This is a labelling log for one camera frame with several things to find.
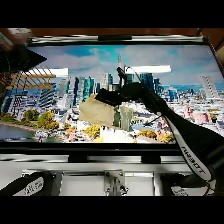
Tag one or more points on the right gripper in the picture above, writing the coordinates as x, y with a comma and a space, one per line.
113, 96

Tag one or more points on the tan garment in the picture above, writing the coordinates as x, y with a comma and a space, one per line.
96, 112

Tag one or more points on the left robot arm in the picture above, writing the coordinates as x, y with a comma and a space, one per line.
23, 187

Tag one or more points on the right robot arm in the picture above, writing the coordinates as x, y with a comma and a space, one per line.
186, 133

